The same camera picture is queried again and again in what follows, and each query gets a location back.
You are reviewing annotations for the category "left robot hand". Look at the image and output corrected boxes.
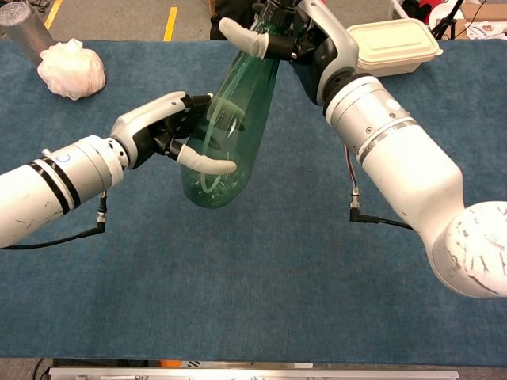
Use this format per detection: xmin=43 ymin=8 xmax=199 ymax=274
xmin=109 ymin=91 xmax=238 ymax=175

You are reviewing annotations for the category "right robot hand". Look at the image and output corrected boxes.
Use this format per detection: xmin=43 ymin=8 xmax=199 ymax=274
xmin=219 ymin=0 xmax=360 ymax=106

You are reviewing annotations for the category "green plastic spray bottle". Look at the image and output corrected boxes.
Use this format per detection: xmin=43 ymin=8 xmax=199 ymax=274
xmin=180 ymin=0 xmax=286 ymax=210

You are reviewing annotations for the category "cream lidded food container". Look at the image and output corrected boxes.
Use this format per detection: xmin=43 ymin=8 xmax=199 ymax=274
xmin=346 ymin=17 xmax=444 ymax=77

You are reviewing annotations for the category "white mesh bath sponge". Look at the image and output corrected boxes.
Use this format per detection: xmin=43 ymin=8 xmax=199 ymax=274
xmin=36 ymin=38 xmax=107 ymax=101

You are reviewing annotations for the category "red and black bag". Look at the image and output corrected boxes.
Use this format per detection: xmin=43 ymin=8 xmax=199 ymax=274
xmin=402 ymin=0 xmax=436 ymax=25

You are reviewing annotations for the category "short yellow floor tape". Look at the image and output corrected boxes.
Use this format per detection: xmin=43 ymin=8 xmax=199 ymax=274
xmin=162 ymin=6 xmax=179 ymax=42

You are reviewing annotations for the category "person in black trousers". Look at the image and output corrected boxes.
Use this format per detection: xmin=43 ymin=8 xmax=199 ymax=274
xmin=208 ymin=0 xmax=262 ymax=40

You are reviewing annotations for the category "black tripod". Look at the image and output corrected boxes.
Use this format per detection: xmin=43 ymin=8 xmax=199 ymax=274
xmin=430 ymin=0 xmax=464 ymax=40

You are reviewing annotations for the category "long yellow floor tape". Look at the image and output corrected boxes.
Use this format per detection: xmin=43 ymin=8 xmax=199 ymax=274
xmin=44 ymin=0 xmax=64 ymax=31

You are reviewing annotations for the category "grey cylindrical can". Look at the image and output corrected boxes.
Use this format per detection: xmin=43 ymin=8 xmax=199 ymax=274
xmin=0 ymin=2 xmax=56 ymax=68

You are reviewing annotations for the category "cardboard box with papers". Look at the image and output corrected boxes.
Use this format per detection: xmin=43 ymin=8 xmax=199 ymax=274
xmin=461 ymin=2 xmax=507 ymax=40

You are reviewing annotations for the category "blue felt table mat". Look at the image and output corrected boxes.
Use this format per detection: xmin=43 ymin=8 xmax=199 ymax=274
xmin=0 ymin=39 xmax=507 ymax=363

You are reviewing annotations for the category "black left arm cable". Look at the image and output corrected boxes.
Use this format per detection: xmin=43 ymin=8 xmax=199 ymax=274
xmin=0 ymin=189 xmax=110 ymax=250

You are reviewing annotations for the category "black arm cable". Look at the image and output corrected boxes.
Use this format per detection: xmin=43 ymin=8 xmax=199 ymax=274
xmin=342 ymin=144 xmax=415 ymax=230
xmin=0 ymin=189 xmax=110 ymax=250

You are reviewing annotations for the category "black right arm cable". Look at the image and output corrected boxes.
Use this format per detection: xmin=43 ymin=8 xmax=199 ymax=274
xmin=342 ymin=144 xmax=415 ymax=230

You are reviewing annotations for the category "aluminium rail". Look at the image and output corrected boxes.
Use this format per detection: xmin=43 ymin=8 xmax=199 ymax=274
xmin=47 ymin=366 xmax=460 ymax=380

